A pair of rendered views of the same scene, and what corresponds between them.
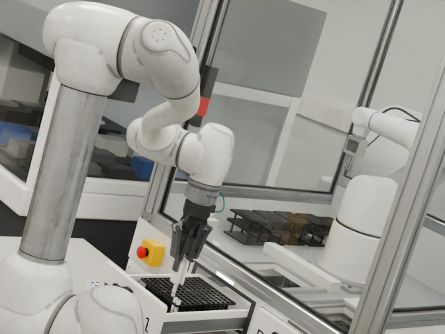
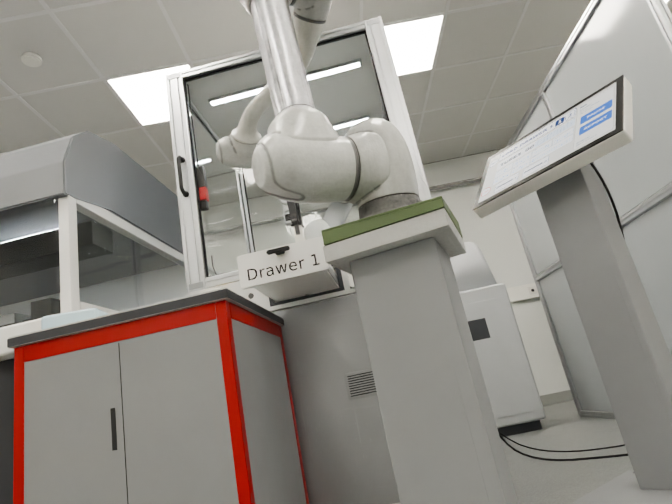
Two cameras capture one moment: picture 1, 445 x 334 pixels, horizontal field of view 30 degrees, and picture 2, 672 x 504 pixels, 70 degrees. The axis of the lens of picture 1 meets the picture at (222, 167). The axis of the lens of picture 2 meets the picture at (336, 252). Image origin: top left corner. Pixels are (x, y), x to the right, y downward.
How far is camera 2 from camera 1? 1.86 m
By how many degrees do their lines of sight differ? 50
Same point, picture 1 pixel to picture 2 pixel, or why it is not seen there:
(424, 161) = (401, 114)
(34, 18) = (13, 183)
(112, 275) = (253, 258)
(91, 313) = (378, 122)
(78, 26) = not seen: outside the picture
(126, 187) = not seen: hidden behind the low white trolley
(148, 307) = (308, 247)
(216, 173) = not seen: hidden behind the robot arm
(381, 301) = (424, 194)
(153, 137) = (253, 129)
